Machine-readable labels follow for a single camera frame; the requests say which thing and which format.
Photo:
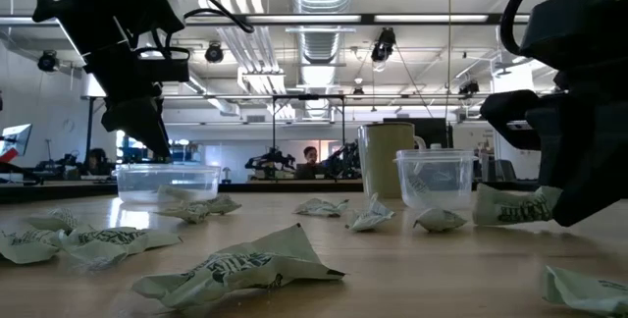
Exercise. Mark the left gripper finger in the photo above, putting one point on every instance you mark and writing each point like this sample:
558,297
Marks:
142,121

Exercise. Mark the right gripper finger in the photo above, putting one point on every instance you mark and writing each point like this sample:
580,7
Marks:
589,205

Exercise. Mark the green stevia packet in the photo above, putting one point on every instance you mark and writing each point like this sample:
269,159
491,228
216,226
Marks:
418,184
439,221
27,249
235,269
108,244
584,291
56,220
223,205
368,220
319,207
189,212
510,207

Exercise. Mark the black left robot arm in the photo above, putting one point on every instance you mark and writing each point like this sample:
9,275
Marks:
98,4

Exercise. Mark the black background robot arm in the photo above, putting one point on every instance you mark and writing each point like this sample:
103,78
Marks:
270,158
343,158

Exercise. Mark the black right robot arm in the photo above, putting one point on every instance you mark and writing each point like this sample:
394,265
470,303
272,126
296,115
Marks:
579,28

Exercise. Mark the person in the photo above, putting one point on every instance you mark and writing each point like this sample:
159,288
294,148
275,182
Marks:
97,158
310,156

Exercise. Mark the rectangular clear plastic container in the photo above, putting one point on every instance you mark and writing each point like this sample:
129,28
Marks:
142,180

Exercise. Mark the black ceiling spotlight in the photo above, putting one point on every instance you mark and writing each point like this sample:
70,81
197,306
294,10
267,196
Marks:
214,54
468,87
382,45
48,61

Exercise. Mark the tilted computer monitor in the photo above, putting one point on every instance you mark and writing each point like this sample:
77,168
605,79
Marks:
15,139

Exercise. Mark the small clear plastic container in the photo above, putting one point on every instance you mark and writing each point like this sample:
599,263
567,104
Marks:
441,161

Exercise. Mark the black flat monitor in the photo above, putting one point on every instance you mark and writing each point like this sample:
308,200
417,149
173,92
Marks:
434,131

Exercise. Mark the ceiling strip light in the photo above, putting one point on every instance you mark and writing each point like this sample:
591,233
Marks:
304,18
432,18

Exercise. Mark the cream ceramic mug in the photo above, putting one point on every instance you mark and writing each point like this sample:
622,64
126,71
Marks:
382,161

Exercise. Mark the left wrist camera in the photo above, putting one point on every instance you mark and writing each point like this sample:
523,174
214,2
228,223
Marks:
164,70

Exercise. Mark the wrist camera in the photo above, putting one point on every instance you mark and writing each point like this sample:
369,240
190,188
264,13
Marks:
164,70
510,112

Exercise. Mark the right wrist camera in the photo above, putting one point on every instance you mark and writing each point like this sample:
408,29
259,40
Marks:
510,112

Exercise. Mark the black aluminium table frame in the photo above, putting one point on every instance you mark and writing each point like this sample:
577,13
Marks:
294,186

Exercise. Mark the black stand frame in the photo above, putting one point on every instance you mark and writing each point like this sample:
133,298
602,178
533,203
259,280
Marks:
308,96

